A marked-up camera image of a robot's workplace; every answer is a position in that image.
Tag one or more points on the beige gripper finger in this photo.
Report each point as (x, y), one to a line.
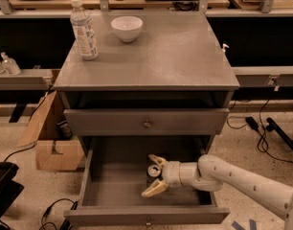
(159, 161)
(156, 187)

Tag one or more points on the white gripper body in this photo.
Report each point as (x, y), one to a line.
(170, 172)

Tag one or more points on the green soda can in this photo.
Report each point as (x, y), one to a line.
(153, 173)

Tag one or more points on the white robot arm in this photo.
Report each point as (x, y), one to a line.
(210, 172)

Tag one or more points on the open grey middle drawer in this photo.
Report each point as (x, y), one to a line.
(116, 174)

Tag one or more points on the closed grey top drawer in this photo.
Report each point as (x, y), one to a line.
(133, 122)

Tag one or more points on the grey drawer cabinet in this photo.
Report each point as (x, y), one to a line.
(175, 63)

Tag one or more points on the black power adapter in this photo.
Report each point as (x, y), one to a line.
(252, 123)

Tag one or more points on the cardboard box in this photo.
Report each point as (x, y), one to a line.
(53, 152)

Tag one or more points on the small white spray nozzle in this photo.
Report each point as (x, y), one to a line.
(225, 47)

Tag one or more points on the white ceramic bowl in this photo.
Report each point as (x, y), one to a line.
(127, 28)

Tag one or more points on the black chair base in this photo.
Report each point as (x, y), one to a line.
(9, 189)

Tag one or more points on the clear plastic water bottle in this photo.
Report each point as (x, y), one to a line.
(83, 30)

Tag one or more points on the hand sanitizer pump bottle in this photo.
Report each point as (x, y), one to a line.
(10, 65)

